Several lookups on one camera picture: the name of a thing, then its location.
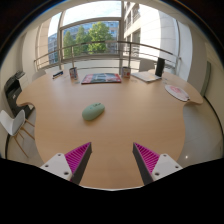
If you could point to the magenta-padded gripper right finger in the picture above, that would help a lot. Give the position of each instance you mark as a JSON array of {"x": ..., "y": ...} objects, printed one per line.
[{"x": 148, "y": 159}]

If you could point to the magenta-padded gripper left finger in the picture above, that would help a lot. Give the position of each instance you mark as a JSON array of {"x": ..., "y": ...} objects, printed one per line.
[{"x": 77, "y": 159}]

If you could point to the mint green computer mouse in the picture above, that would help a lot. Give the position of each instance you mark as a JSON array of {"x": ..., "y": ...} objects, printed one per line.
[{"x": 93, "y": 111}]

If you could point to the white chair with wooden legs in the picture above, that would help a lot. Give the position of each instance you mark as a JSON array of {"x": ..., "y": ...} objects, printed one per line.
[{"x": 13, "y": 123}]

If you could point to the white blue illustrated book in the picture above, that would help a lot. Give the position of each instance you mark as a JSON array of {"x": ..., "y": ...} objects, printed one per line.
[{"x": 146, "y": 76}]

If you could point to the white mug with red print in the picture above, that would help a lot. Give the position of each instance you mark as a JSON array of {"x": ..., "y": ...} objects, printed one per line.
[{"x": 126, "y": 72}]

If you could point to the black office printer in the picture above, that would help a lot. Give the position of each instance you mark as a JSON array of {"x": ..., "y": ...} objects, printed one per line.
[{"x": 15, "y": 91}]

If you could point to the black tall tumbler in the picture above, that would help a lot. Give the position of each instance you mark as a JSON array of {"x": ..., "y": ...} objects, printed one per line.
[{"x": 160, "y": 67}]

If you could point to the grey-green door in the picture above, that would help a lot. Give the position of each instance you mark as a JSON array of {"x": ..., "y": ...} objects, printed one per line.
[{"x": 205, "y": 80}]

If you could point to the metal balcony railing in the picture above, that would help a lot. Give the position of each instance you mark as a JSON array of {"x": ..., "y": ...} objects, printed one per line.
[{"x": 100, "y": 43}]

